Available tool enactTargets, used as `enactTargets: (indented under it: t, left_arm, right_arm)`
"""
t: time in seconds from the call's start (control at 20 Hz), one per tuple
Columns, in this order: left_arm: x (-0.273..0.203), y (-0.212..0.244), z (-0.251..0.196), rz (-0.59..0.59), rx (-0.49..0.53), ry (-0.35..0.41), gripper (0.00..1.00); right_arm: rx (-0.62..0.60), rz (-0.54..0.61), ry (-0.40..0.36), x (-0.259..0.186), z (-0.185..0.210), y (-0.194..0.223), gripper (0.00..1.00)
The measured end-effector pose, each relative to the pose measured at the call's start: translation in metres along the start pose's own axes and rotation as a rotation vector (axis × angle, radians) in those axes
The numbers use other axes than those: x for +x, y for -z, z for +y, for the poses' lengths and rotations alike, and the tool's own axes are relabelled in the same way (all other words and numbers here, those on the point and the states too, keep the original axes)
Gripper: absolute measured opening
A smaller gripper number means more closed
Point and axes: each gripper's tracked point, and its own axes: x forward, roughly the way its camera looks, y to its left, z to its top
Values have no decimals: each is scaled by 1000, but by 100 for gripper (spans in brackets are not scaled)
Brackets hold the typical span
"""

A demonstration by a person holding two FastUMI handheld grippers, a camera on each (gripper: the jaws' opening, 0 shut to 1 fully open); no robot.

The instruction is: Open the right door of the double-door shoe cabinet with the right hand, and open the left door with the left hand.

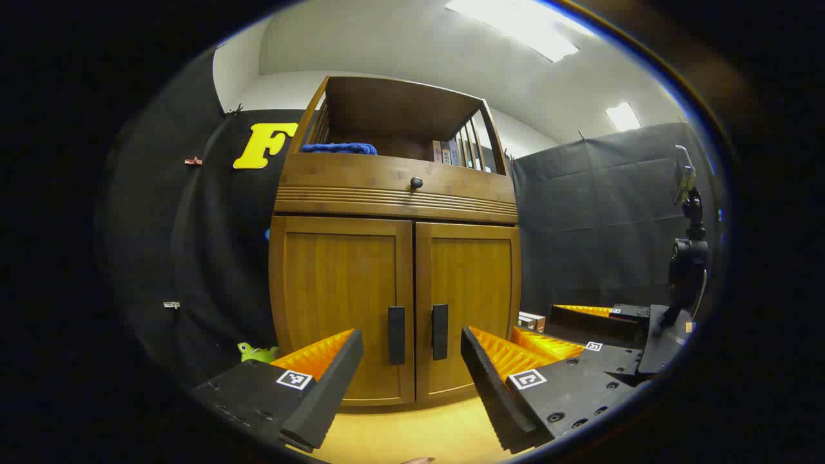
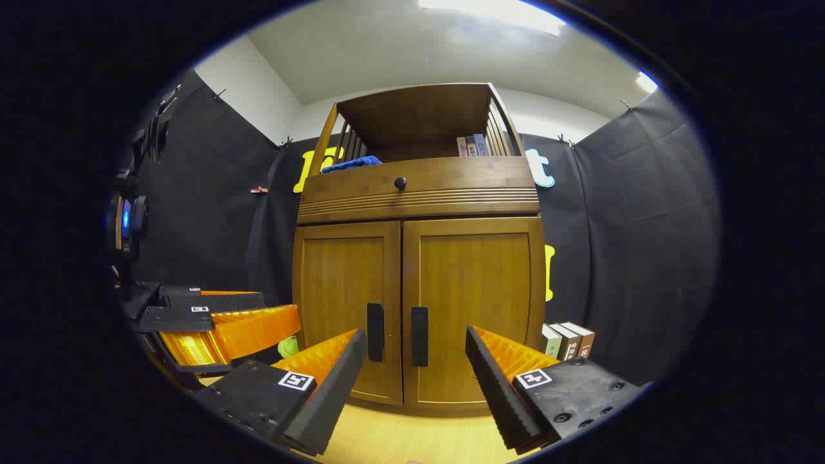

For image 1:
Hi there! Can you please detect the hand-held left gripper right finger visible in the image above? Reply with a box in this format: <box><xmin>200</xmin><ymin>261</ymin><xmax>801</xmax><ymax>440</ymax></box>
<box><xmin>460</xmin><ymin>325</ymin><xmax>639</xmax><ymax>454</ymax></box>

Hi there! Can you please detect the green frog toy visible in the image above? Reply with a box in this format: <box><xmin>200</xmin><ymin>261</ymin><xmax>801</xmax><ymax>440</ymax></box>
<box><xmin>237</xmin><ymin>342</ymin><xmax>279</xmax><ymax>363</ymax></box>

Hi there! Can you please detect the wooden cabinet drawer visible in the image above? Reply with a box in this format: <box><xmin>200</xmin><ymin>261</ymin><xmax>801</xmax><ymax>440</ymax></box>
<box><xmin>274</xmin><ymin>153</ymin><xmax>519</xmax><ymax>225</ymax></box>

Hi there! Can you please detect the blue cloth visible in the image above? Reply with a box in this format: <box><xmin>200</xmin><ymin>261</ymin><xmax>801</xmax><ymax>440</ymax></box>
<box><xmin>300</xmin><ymin>142</ymin><xmax>378</xmax><ymax>156</ymax></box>

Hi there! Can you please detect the wooden double-door shoe cabinet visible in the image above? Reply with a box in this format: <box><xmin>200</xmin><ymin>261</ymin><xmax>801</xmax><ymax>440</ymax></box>
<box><xmin>267</xmin><ymin>75</ymin><xmax>523</xmax><ymax>413</ymax></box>

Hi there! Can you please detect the large ceiling light panel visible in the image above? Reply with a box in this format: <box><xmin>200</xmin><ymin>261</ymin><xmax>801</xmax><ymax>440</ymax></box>
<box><xmin>445</xmin><ymin>0</ymin><xmax>581</xmax><ymax>63</ymax></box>

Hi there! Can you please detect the small ceiling light panel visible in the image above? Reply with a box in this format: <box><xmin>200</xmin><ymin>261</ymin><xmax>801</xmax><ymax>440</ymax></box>
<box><xmin>605</xmin><ymin>102</ymin><xmax>642</xmax><ymax>132</ymax></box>

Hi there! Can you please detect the wooden shoe cabinet door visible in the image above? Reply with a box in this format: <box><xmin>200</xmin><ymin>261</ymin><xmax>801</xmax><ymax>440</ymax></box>
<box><xmin>269</xmin><ymin>216</ymin><xmax>416</xmax><ymax>407</ymax></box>
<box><xmin>414</xmin><ymin>222</ymin><xmax>521</xmax><ymax>401</ymax></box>

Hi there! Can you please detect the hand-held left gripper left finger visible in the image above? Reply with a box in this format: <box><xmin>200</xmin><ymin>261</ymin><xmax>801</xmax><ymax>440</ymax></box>
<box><xmin>191</xmin><ymin>329</ymin><xmax>365</xmax><ymax>453</ymax></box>

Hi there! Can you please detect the black door handle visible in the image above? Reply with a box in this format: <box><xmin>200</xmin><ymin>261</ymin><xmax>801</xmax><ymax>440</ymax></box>
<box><xmin>432</xmin><ymin>304</ymin><xmax>449</xmax><ymax>361</ymax></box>
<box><xmin>388</xmin><ymin>306</ymin><xmax>407</xmax><ymax>366</ymax></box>

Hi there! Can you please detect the black backdrop cloth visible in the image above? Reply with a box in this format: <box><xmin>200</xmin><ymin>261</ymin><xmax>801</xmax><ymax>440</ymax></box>
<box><xmin>106</xmin><ymin>48</ymin><xmax>726</xmax><ymax>387</ymax></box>

